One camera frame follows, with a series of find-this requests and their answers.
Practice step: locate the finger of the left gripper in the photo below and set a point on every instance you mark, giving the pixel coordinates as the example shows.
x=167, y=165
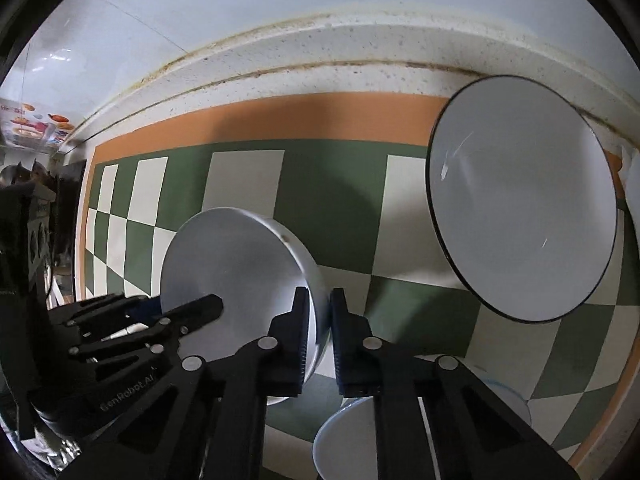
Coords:
x=186, y=319
x=107, y=314

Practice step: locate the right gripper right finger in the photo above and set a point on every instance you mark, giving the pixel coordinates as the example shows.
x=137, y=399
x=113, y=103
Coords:
x=356, y=367

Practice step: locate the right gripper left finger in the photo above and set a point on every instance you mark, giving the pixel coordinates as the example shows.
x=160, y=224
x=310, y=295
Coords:
x=287, y=360

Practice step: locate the plain white bowl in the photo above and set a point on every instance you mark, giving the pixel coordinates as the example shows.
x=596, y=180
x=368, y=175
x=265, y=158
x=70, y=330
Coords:
x=253, y=264

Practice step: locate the white bowl black rim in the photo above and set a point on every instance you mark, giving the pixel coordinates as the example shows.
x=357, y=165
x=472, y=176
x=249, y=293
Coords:
x=521, y=197

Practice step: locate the green white checkered table mat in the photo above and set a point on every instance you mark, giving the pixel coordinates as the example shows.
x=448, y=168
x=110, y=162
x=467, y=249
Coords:
x=345, y=173

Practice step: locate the colourful wall sticker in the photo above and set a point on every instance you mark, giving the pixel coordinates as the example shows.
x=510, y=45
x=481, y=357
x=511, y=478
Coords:
x=33, y=127

